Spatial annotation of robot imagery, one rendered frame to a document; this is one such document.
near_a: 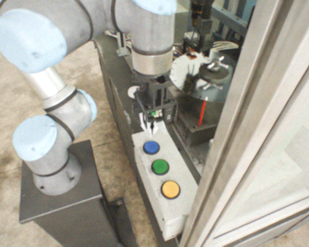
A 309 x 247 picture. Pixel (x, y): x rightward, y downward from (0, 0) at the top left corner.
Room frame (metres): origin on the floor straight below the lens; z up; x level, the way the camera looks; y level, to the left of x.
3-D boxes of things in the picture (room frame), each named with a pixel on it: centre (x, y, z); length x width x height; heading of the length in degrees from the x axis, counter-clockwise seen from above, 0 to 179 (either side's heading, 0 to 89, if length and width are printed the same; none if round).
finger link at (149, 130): (0.36, 0.01, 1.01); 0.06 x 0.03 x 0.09; 21
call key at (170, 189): (0.25, -0.04, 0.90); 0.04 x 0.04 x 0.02
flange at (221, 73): (0.69, -0.22, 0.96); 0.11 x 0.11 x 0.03
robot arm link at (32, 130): (0.38, 0.32, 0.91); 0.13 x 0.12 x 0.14; 154
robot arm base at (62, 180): (0.38, 0.33, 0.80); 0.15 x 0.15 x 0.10
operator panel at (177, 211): (0.32, -0.03, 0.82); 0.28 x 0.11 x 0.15; 20
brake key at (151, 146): (0.38, 0.01, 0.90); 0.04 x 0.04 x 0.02
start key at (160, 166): (0.31, -0.02, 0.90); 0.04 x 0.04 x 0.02
